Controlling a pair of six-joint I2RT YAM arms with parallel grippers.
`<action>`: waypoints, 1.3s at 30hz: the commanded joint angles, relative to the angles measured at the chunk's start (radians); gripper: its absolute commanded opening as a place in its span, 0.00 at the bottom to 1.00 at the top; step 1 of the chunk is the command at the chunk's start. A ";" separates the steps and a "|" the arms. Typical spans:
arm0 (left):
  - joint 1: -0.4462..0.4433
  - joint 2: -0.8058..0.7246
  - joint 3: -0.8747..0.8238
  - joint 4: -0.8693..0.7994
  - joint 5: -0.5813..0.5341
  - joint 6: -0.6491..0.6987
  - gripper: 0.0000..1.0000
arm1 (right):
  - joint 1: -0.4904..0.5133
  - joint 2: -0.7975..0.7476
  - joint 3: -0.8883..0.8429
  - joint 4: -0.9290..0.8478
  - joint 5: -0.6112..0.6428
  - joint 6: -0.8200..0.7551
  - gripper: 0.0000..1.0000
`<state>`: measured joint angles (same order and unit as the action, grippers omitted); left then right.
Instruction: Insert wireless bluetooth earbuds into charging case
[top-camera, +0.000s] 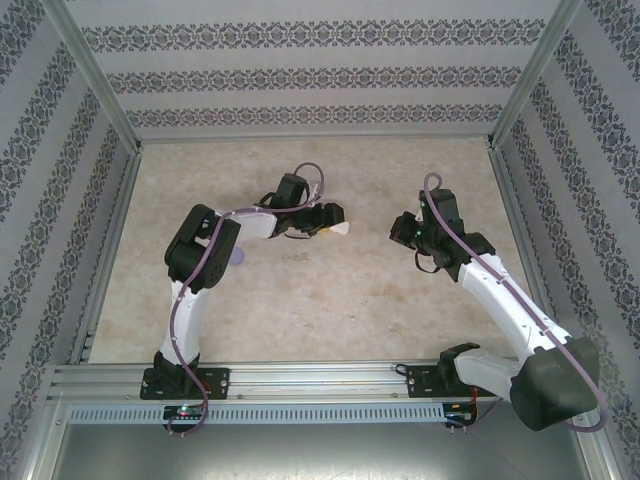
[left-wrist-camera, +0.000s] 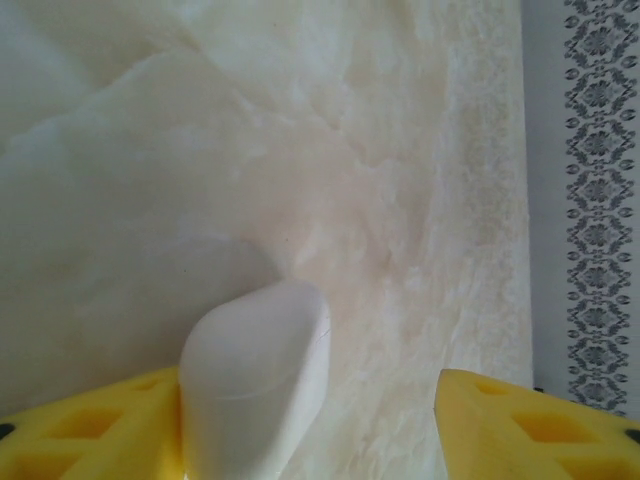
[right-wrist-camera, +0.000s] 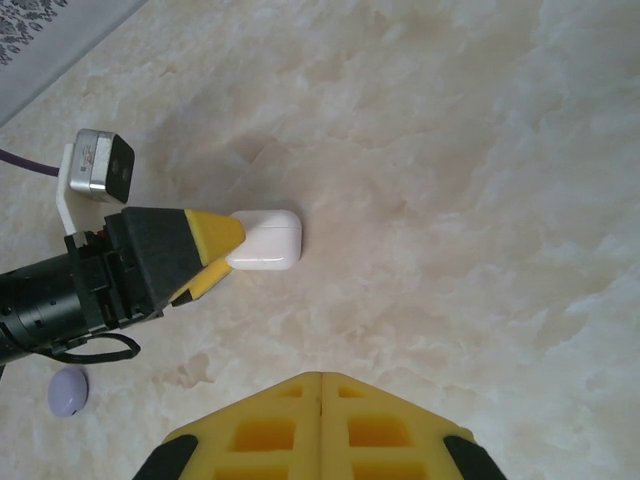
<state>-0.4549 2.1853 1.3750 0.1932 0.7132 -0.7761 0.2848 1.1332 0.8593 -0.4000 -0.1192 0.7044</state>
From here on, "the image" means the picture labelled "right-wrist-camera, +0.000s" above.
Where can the white square earbud case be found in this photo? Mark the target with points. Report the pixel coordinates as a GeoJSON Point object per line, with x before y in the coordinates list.
{"type": "Point", "coordinates": [272, 240]}

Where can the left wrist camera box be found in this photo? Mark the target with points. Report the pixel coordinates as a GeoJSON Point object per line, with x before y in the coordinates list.
{"type": "Point", "coordinates": [95, 165]}

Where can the purple round earbud case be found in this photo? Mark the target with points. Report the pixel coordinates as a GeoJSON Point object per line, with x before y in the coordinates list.
{"type": "Point", "coordinates": [68, 392]}

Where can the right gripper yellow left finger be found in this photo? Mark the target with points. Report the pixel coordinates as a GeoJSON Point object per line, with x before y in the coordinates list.
{"type": "Point", "coordinates": [260, 440]}

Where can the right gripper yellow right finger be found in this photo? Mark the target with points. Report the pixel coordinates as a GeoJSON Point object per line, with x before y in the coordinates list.
{"type": "Point", "coordinates": [380, 440]}

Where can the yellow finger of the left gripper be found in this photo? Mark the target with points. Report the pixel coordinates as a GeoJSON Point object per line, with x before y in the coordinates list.
{"type": "Point", "coordinates": [165, 250]}
{"type": "Point", "coordinates": [210, 280]}

